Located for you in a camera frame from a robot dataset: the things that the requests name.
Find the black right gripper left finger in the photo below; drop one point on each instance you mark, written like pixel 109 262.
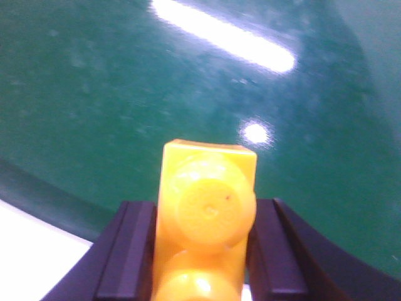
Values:
pixel 118 266

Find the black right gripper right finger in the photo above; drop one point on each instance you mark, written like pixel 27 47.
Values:
pixel 287 259

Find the yellow two-stud brick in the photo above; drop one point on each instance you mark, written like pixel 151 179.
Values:
pixel 206 209

